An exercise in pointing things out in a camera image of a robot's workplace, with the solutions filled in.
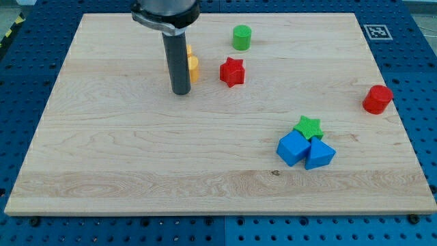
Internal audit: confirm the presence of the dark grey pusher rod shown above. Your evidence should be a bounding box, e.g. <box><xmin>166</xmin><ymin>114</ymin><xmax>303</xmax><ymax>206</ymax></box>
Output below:
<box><xmin>162</xmin><ymin>33</ymin><xmax>191</xmax><ymax>95</ymax></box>

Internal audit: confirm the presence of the red star block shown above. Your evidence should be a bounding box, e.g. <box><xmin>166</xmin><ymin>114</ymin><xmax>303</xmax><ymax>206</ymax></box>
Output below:
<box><xmin>219</xmin><ymin>57</ymin><xmax>245</xmax><ymax>87</ymax></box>

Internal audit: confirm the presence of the yellow heart block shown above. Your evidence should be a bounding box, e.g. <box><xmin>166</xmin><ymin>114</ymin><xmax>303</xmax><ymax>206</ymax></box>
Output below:
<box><xmin>186</xmin><ymin>44</ymin><xmax>199</xmax><ymax>83</ymax></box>

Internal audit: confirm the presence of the green star block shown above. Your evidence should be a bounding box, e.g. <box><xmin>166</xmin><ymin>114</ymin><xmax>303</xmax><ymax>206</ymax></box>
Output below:
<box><xmin>293</xmin><ymin>115</ymin><xmax>324</xmax><ymax>140</ymax></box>

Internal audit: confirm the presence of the green cylinder block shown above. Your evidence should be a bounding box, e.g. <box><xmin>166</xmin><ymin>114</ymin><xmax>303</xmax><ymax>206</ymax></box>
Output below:
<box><xmin>232</xmin><ymin>25</ymin><xmax>252</xmax><ymax>51</ymax></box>

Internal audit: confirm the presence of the wooden board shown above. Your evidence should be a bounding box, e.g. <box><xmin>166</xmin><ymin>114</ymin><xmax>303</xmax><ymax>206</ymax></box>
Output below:
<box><xmin>5</xmin><ymin>13</ymin><xmax>436</xmax><ymax>217</ymax></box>

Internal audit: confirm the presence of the blue cube block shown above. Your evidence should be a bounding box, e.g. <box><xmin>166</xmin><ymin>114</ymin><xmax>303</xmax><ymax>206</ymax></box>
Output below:
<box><xmin>277</xmin><ymin>130</ymin><xmax>311</xmax><ymax>167</ymax></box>

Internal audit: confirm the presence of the blue triangle block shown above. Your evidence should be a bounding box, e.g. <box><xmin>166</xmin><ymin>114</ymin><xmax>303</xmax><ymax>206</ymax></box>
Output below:
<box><xmin>305</xmin><ymin>137</ymin><xmax>337</xmax><ymax>170</ymax></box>

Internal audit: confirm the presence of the white fiducial marker tag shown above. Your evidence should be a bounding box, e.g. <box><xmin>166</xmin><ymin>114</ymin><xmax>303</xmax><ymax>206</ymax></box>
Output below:
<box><xmin>363</xmin><ymin>24</ymin><xmax>393</xmax><ymax>40</ymax></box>

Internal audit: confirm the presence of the red cylinder block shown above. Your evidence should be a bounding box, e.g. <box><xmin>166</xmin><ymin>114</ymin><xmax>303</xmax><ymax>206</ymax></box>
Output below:
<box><xmin>362</xmin><ymin>85</ymin><xmax>394</xmax><ymax>115</ymax></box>

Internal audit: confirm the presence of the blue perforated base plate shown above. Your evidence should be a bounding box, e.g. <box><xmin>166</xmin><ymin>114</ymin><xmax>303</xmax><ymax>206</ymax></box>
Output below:
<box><xmin>1</xmin><ymin>1</ymin><xmax>436</xmax><ymax>245</ymax></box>

